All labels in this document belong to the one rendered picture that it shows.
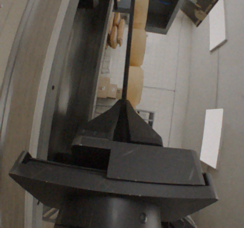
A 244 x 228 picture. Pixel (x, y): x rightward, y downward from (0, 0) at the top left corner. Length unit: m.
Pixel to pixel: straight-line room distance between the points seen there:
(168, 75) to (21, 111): 4.62
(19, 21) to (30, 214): 0.27
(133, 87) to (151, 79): 4.39
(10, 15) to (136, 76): 0.21
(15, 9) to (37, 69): 0.11
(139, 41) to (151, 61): 4.56
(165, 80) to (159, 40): 1.38
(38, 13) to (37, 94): 0.13
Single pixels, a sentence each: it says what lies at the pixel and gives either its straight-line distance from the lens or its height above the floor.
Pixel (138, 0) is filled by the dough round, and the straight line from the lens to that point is 0.22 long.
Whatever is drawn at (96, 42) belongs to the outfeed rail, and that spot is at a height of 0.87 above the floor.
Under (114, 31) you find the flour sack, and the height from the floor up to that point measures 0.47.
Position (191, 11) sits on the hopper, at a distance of 0.80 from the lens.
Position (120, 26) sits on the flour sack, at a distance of 4.26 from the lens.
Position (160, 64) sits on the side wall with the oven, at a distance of 4.77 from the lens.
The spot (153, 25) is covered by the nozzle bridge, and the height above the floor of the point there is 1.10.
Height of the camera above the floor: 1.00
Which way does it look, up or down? level
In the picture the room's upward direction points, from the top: 98 degrees clockwise
